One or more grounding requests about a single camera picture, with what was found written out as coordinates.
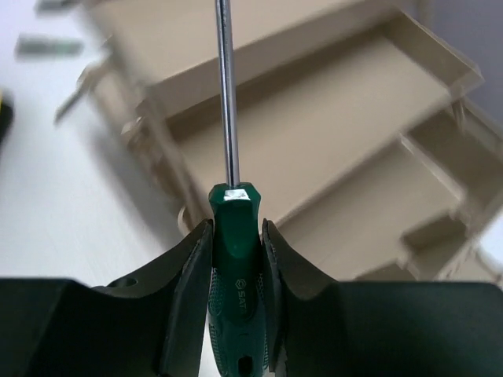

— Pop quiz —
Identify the green screwdriver long shaft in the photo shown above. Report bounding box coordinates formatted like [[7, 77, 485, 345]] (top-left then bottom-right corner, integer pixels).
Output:
[[208, 1, 268, 376]]

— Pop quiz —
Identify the yellow black handled file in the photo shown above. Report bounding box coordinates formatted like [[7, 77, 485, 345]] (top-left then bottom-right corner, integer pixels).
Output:
[[0, 89, 15, 142]]

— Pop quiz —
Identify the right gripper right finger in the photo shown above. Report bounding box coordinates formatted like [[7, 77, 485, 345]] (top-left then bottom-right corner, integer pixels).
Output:
[[262, 220, 502, 376]]

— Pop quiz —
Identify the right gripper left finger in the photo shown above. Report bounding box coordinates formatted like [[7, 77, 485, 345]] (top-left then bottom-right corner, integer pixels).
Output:
[[1, 220, 213, 376]]

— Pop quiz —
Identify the beige plastic toolbox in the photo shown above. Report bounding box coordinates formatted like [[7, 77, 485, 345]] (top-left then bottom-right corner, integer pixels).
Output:
[[79, 1, 502, 283]]

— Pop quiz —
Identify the small green precision screwdriver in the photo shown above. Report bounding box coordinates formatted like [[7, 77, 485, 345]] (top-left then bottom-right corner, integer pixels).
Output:
[[35, 0, 81, 13]]

